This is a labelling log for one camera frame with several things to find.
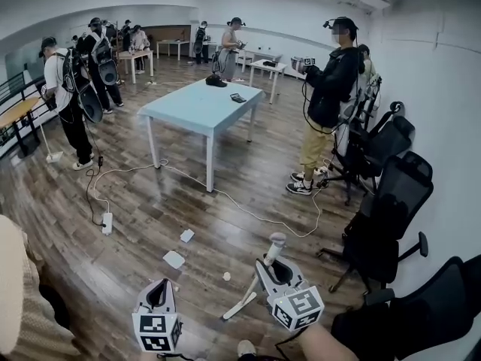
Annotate black cable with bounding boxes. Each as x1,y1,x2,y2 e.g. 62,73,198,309
84,118,108,228

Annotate black mesh office chair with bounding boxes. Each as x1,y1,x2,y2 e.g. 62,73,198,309
319,101,416,207
316,150,435,296
329,253,481,361

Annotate white broom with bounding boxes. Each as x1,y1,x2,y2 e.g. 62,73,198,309
221,232,289,321

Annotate black cap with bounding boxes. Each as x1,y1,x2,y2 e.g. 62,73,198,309
204,74,228,89

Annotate long white cable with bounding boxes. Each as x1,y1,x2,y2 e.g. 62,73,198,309
92,158,325,239

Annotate long white table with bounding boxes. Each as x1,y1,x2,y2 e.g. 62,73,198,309
155,38,192,62

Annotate person's white shoe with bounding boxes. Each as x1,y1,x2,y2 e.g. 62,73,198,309
236,339,257,361

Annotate black metal railing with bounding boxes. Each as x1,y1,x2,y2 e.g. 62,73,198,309
0,69,47,127

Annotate round wooden table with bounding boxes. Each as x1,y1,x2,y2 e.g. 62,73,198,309
0,96,41,158

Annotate person's beige knit sweater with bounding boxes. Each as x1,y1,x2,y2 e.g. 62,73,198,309
0,214,82,361

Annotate light blue table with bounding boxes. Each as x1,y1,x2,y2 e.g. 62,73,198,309
137,77,266,194

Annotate wooden floor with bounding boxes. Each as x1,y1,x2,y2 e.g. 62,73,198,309
0,53,390,361

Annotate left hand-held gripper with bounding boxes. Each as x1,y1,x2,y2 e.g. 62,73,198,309
132,278,184,353

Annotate person's right forearm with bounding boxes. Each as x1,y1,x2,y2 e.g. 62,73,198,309
298,322,361,361

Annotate white long-handled dustpan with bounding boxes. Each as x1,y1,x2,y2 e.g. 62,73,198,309
38,121,65,164

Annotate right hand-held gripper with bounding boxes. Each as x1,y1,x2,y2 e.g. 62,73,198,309
255,256,325,332

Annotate small white table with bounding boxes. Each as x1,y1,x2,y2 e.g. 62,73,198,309
248,59,289,105

